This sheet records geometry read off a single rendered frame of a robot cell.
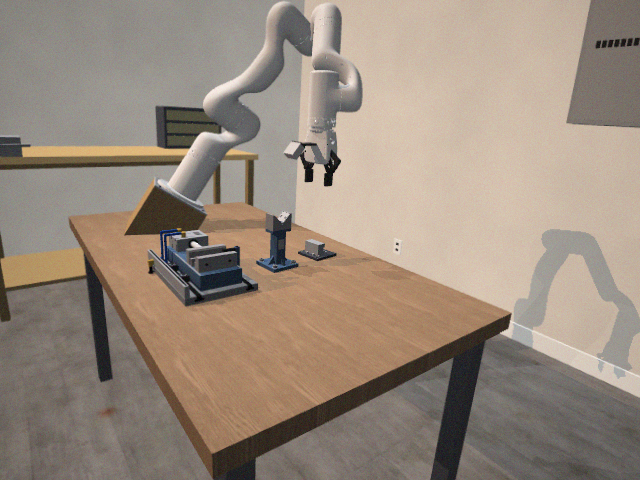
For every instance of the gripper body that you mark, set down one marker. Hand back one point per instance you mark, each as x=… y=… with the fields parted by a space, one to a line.
x=320 y=154

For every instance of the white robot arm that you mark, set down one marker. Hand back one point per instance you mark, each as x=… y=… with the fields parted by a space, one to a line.
x=284 y=21

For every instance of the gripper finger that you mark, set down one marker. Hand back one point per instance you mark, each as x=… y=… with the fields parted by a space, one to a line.
x=308 y=166
x=328 y=176

